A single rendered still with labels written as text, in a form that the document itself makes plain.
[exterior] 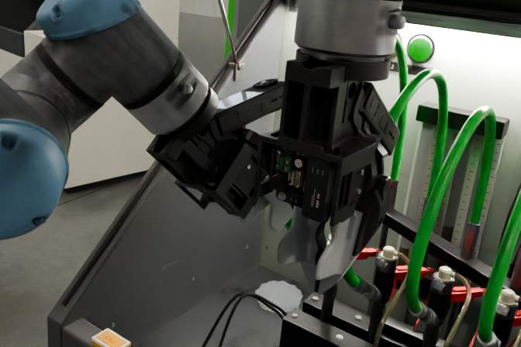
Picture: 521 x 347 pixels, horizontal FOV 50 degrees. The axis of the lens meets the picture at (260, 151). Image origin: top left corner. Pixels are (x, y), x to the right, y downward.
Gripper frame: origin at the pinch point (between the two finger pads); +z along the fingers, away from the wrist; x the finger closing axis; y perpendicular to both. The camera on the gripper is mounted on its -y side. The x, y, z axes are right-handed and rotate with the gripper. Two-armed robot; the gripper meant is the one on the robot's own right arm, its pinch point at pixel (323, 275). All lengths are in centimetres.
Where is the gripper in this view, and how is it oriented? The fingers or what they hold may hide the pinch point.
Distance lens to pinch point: 51.3
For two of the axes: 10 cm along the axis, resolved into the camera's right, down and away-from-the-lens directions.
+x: 8.1, 2.5, -5.2
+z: -0.9, 9.4, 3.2
